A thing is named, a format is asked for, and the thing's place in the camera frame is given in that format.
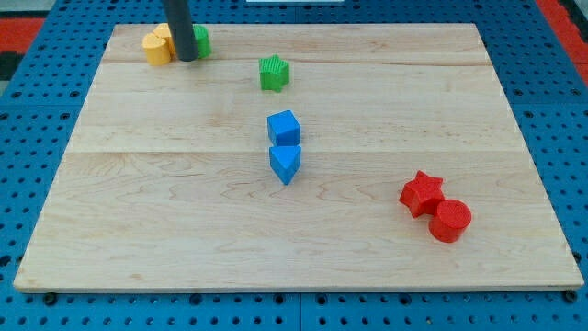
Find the green circle block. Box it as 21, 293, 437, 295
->
193, 24, 212, 59

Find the yellow hexagon block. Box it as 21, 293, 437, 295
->
153, 23, 176, 56

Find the blue triangle block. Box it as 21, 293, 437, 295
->
269, 145, 301, 185

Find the blue cube block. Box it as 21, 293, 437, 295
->
266, 109, 300, 146

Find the green star block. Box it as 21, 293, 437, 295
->
258, 54, 289, 92

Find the light wooden board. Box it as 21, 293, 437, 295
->
14, 23, 583, 293

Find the red star block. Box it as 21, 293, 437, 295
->
399, 170, 445, 218

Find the red cylinder block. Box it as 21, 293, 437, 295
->
428, 200, 472, 243

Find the yellow heart block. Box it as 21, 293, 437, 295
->
141, 32, 172, 66

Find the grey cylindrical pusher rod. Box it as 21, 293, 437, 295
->
162, 0, 198, 62

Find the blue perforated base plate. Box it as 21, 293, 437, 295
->
1, 1, 587, 330

